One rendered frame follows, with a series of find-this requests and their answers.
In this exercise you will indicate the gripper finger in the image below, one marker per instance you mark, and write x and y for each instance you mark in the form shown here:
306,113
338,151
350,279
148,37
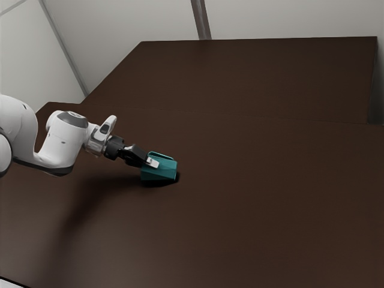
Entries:
140,156

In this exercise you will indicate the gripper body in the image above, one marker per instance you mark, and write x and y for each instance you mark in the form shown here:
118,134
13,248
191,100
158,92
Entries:
115,147

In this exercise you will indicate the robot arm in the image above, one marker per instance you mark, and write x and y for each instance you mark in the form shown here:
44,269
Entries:
57,141

